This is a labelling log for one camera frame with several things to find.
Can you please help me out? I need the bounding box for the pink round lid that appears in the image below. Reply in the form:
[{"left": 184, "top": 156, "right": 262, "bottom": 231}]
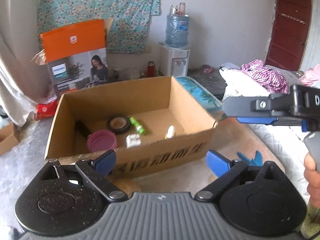
[{"left": 87, "top": 129, "right": 118, "bottom": 152}]

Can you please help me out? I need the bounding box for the black tape roll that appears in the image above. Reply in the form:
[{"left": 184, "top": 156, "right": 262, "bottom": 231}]
[{"left": 106, "top": 115, "right": 131, "bottom": 135}]

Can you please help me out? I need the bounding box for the black cylindrical tube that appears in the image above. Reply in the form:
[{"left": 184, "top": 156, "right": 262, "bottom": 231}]
[{"left": 75, "top": 120, "right": 92, "bottom": 139}]

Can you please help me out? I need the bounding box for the green glue stick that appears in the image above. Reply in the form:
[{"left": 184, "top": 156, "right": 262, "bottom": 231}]
[{"left": 129, "top": 116, "right": 146, "bottom": 135}]

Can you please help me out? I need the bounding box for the small white tube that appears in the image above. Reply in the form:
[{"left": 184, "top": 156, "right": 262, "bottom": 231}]
[{"left": 165, "top": 125, "right": 175, "bottom": 139}]

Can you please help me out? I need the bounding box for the person right hand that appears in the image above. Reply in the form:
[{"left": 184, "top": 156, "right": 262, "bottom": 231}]
[{"left": 304, "top": 153, "right": 320, "bottom": 208}]

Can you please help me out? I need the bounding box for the beach print table mat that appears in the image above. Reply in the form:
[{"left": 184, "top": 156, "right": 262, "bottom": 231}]
[{"left": 120, "top": 76, "right": 308, "bottom": 205}]

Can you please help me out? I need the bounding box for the pink checkered cloth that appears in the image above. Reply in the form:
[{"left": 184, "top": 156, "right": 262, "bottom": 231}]
[{"left": 241, "top": 60, "right": 289, "bottom": 94}]

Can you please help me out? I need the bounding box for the white bedding pile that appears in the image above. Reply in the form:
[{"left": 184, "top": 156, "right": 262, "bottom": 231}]
[{"left": 219, "top": 67, "right": 270, "bottom": 102}]

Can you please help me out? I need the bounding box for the brown cardboard box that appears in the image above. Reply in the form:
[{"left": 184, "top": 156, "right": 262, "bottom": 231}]
[{"left": 45, "top": 76, "right": 217, "bottom": 177}]

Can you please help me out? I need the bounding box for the red plastic bag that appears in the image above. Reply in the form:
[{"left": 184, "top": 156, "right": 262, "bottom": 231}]
[{"left": 35, "top": 99, "right": 59, "bottom": 120}]

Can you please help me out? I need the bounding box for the dark red wooden door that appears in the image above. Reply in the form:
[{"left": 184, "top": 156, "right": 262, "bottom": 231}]
[{"left": 265, "top": 0, "right": 312, "bottom": 71}]

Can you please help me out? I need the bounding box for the small cardboard box on floor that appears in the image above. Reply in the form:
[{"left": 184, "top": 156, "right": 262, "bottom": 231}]
[{"left": 0, "top": 122, "right": 20, "bottom": 155}]

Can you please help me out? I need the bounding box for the white water dispenser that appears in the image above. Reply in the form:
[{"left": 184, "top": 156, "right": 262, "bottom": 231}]
[{"left": 159, "top": 45, "right": 190, "bottom": 77}]

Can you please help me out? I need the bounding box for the red thermos bottle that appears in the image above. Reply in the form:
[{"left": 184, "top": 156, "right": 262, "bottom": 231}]
[{"left": 147, "top": 61, "right": 155, "bottom": 77}]

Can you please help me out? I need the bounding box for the orange Philips product box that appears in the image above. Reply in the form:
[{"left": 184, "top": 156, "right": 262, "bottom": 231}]
[{"left": 41, "top": 18, "right": 113, "bottom": 97}]

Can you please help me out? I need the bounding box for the blue water jug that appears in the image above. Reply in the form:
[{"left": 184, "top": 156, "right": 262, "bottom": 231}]
[{"left": 165, "top": 14, "right": 190, "bottom": 48}]

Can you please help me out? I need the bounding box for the floral teal hanging cloth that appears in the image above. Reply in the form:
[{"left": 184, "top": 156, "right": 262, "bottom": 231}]
[{"left": 37, "top": 0, "right": 161, "bottom": 54}]

